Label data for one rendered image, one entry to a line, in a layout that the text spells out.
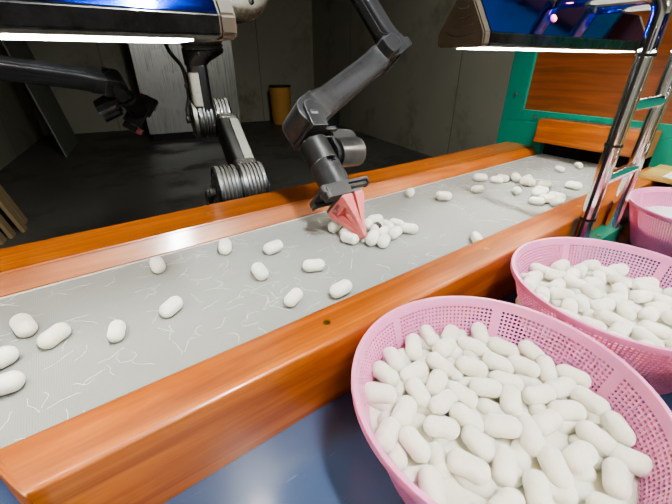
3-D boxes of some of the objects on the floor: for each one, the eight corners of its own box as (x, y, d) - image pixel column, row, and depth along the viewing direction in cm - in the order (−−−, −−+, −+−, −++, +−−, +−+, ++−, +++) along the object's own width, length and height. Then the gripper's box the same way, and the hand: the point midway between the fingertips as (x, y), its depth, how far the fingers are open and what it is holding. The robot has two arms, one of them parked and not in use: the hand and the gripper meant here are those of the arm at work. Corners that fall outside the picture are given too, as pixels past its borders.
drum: (288, 121, 671) (286, 84, 642) (295, 124, 641) (293, 85, 611) (269, 122, 657) (265, 84, 627) (275, 125, 627) (272, 86, 597)
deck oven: (231, 125, 631) (215, 8, 550) (244, 135, 550) (228, -1, 469) (148, 131, 580) (117, 3, 499) (149, 142, 499) (113, -8, 418)
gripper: (339, 172, 71) (376, 238, 68) (295, 181, 66) (332, 254, 62) (354, 149, 66) (395, 221, 62) (307, 157, 60) (349, 236, 57)
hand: (361, 233), depth 63 cm, fingers closed
